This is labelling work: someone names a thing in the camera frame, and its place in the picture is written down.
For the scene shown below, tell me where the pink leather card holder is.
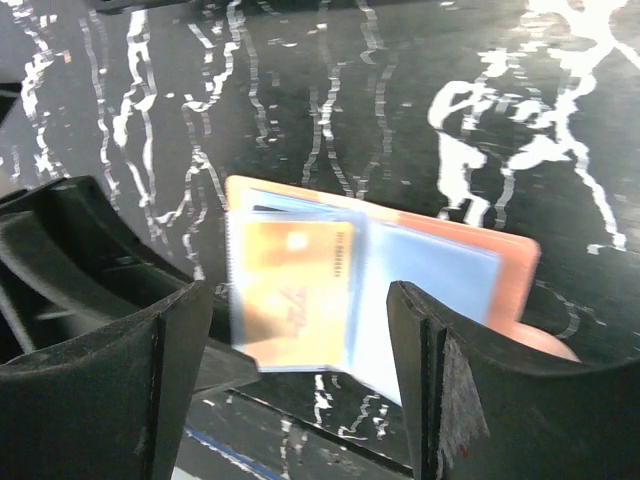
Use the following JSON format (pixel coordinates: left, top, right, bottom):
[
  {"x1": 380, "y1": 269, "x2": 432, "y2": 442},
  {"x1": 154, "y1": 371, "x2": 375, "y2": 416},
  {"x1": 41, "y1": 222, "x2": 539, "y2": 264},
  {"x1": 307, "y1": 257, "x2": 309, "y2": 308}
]
[{"x1": 226, "y1": 175, "x2": 574, "y2": 402}]

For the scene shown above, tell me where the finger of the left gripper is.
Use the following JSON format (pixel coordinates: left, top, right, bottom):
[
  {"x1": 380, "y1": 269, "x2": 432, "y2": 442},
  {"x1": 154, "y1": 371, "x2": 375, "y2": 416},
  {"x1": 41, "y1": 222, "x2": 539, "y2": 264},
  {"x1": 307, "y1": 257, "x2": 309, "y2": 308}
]
[{"x1": 1, "y1": 176, "x2": 258, "y2": 400}]

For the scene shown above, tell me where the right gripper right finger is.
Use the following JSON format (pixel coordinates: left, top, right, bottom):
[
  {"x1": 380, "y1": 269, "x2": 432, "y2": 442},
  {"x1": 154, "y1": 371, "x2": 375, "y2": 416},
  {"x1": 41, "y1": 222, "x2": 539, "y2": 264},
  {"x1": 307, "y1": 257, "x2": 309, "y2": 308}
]
[{"x1": 387, "y1": 281, "x2": 639, "y2": 479}]

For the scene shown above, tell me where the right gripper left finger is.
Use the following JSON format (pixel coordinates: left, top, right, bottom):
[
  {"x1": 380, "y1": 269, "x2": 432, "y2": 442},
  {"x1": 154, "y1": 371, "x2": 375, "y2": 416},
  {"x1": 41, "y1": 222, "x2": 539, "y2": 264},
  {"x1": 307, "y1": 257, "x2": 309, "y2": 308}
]
[{"x1": 1, "y1": 281, "x2": 213, "y2": 479}]

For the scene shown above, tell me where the orange card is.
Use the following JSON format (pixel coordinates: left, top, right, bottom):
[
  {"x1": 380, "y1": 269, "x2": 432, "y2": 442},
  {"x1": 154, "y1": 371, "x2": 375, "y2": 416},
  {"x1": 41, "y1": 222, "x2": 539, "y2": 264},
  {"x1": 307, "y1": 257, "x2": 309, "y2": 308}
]
[{"x1": 239, "y1": 220, "x2": 356, "y2": 371}]

